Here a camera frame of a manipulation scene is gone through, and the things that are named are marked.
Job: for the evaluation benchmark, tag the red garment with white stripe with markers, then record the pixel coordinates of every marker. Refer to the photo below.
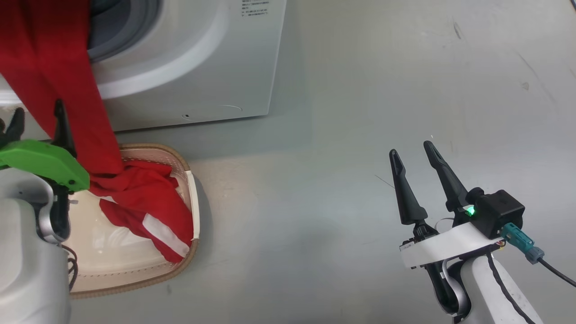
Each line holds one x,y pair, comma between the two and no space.
67,90

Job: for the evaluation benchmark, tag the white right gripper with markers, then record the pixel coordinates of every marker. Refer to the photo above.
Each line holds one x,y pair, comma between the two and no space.
445,247

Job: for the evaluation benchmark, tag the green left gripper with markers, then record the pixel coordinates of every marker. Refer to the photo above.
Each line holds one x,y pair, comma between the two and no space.
45,157

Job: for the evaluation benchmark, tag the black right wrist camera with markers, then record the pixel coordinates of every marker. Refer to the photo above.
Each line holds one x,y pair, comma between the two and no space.
499,211

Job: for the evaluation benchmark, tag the white front-load washing machine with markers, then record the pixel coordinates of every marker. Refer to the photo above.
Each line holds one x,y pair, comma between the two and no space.
202,67

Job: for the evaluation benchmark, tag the cream perforated laundry basket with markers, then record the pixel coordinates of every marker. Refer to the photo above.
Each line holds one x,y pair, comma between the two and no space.
117,252

